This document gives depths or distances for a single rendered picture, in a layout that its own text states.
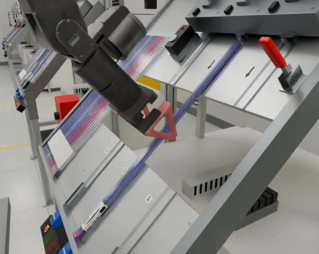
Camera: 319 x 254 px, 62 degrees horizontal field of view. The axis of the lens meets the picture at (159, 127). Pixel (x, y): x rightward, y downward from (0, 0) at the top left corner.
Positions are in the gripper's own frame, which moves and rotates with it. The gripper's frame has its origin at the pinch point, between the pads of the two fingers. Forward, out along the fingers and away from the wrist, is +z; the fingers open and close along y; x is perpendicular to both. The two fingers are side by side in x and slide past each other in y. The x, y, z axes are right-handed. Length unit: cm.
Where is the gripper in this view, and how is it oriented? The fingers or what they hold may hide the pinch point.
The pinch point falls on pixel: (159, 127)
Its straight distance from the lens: 52.7
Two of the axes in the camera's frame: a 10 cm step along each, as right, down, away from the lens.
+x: -6.4, 7.7, -0.9
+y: -5.0, -3.2, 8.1
